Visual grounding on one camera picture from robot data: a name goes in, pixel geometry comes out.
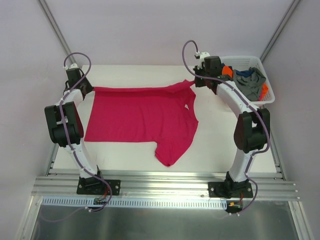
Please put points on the right aluminium frame post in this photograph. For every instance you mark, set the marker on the right aluminium frame post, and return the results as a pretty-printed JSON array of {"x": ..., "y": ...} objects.
[{"x": 280, "y": 28}]

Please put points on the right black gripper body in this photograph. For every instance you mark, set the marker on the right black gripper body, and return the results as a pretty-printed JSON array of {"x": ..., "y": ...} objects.
[{"x": 198, "y": 81}]

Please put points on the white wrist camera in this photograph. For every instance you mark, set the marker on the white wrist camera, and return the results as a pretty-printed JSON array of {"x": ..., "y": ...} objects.
[
  {"x": 201, "y": 55},
  {"x": 72, "y": 66}
]

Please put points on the orange t shirt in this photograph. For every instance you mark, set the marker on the orange t shirt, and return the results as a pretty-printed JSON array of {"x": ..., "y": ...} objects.
[{"x": 228, "y": 71}]

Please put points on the white plastic laundry basket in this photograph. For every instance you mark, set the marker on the white plastic laundry basket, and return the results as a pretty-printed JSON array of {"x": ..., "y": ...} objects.
[{"x": 243, "y": 63}]

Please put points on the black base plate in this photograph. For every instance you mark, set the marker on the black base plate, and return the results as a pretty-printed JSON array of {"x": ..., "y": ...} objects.
[
  {"x": 228, "y": 190},
  {"x": 93, "y": 186}
]

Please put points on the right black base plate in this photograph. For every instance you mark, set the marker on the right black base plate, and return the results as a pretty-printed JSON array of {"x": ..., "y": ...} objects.
[{"x": 228, "y": 190}]

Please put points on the left aluminium frame post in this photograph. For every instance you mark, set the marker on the left aluminium frame post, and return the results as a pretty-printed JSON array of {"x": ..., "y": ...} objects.
[{"x": 44, "y": 6}]

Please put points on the pink t shirt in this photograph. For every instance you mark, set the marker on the pink t shirt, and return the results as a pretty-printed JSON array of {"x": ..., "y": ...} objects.
[{"x": 164, "y": 115}]

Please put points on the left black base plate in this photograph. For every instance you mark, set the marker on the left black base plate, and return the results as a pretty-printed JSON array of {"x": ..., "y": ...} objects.
[{"x": 93, "y": 186}]

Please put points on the white slotted cable duct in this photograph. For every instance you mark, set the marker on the white slotted cable duct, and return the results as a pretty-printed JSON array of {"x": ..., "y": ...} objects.
[{"x": 92, "y": 202}]

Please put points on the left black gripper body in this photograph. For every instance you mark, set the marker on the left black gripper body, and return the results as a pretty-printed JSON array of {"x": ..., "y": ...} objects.
[{"x": 87, "y": 88}]

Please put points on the aluminium mounting rail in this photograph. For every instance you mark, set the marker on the aluminium mounting rail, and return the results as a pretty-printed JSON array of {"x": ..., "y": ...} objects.
[{"x": 166, "y": 185}]

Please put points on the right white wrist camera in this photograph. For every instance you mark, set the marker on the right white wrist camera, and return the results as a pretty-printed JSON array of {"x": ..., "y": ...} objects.
[{"x": 201, "y": 55}]

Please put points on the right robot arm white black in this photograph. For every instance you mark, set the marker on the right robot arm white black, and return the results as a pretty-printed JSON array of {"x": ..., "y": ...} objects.
[{"x": 252, "y": 131}]

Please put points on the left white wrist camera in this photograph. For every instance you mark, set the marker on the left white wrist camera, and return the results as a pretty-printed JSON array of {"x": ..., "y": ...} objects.
[{"x": 72, "y": 66}]

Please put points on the grey t shirt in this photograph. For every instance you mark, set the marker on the grey t shirt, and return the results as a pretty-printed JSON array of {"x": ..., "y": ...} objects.
[{"x": 252, "y": 86}]

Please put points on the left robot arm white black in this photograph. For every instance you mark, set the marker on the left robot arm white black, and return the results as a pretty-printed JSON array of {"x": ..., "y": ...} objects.
[{"x": 65, "y": 127}]

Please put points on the aluminium frame post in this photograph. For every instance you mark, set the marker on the aluminium frame post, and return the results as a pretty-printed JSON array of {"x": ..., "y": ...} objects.
[
  {"x": 280, "y": 28},
  {"x": 44, "y": 6}
]

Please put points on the blue t shirt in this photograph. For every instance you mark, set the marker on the blue t shirt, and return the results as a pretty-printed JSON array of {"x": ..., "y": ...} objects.
[{"x": 244, "y": 73}]

